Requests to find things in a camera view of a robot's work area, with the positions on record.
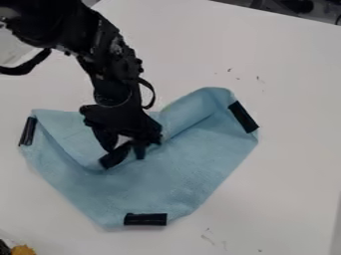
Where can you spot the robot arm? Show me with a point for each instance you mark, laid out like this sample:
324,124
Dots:
88,40

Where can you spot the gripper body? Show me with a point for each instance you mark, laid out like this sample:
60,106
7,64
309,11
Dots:
124,121

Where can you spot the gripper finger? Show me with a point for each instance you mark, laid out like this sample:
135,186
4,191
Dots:
140,150
105,138

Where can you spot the light blue cloth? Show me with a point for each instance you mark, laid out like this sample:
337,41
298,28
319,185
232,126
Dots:
177,166

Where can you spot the yellow toy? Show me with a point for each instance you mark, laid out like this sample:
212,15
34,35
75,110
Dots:
23,250

